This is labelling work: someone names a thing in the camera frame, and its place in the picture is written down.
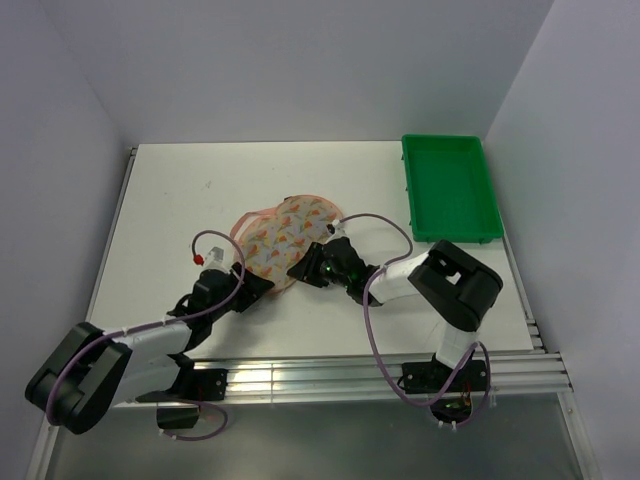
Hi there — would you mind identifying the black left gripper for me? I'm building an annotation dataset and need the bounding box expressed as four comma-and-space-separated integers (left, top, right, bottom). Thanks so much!
208, 261, 273, 322

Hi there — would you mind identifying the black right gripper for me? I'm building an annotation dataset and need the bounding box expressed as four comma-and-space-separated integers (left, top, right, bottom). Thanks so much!
287, 240, 351, 288

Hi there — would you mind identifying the floral pink mesh laundry bag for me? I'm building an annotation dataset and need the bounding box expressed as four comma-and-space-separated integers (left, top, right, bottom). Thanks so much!
230, 195, 343, 293

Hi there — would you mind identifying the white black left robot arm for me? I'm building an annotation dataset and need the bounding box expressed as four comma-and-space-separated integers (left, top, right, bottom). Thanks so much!
25, 263, 275, 434

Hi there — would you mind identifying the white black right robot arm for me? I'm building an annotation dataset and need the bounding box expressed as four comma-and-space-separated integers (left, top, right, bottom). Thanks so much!
287, 236, 503, 390

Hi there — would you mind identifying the green plastic tray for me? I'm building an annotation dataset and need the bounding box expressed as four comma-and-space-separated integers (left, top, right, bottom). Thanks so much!
401, 134, 504, 244

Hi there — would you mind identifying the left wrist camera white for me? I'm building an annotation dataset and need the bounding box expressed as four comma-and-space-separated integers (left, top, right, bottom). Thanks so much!
193, 247, 228, 272

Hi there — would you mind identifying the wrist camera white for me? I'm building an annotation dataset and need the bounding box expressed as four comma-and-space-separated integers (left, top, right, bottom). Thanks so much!
193, 247, 228, 272
327, 219, 345, 240

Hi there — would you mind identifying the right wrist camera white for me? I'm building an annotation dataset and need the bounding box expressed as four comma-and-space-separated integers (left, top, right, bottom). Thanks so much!
327, 219, 345, 240

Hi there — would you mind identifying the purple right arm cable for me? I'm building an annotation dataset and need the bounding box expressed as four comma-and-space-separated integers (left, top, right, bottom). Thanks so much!
342, 213, 491, 431

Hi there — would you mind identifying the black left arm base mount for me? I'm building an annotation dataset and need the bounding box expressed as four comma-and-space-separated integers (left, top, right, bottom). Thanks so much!
156, 368, 229, 431

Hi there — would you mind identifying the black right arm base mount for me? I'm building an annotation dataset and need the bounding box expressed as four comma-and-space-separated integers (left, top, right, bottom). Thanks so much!
396, 358, 491, 429

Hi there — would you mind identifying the aluminium table frame rail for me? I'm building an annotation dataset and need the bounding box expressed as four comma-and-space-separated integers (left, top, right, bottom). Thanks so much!
49, 147, 574, 406

